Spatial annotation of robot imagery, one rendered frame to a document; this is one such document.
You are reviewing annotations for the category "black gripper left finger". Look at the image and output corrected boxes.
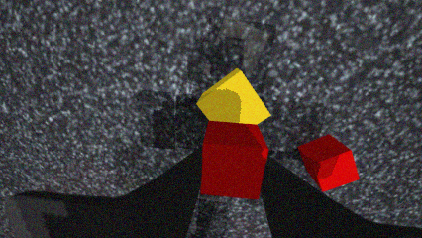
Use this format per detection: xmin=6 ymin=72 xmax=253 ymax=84
xmin=4 ymin=148 xmax=202 ymax=238

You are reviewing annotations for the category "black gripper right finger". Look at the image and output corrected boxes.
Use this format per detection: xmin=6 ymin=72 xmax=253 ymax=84
xmin=260 ymin=156 xmax=422 ymax=238

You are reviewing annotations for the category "yellow cube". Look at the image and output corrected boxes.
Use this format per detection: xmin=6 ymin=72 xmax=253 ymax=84
xmin=196 ymin=68 xmax=271 ymax=125

